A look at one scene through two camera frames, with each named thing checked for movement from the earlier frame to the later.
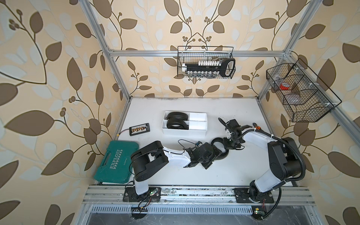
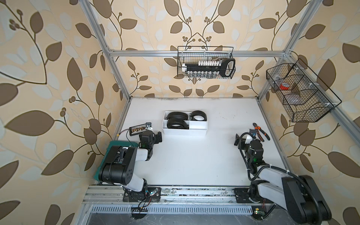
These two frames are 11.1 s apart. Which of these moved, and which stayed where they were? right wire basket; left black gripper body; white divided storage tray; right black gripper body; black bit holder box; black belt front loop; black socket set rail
Moved: left black gripper body; right black gripper body
Stayed: right wire basket; black belt front loop; black bit holder box; white divided storage tray; black socket set rail
